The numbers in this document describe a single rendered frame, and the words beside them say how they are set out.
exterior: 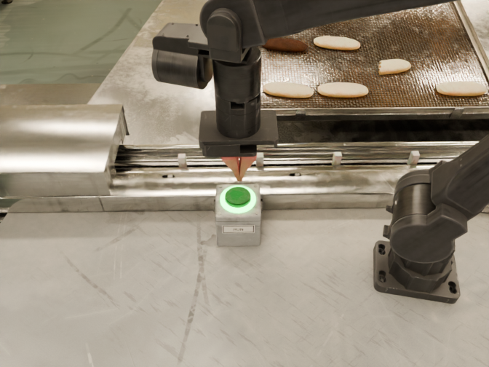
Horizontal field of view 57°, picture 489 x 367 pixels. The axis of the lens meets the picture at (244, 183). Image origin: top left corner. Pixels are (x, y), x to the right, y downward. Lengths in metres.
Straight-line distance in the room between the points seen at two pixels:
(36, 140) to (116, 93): 0.30
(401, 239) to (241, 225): 0.23
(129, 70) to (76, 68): 1.72
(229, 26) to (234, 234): 0.35
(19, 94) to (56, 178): 0.43
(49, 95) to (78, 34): 2.10
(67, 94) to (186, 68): 0.61
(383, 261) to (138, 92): 0.65
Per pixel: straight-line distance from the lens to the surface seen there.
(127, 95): 1.07
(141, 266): 0.73
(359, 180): 0.80
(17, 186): 0.82
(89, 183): 0.77
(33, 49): 3.15
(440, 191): 0.59
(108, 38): 3.11
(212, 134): 0.59
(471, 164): 0.58
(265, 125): 0.60
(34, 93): 1.16
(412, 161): 0.87
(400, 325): 0.70
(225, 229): 0.70
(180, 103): 1.02
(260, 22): 0.48
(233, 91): 0.53
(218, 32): 0.48
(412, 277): 0.69
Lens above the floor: 1.42
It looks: 46 degrees down
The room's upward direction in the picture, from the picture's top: straight up
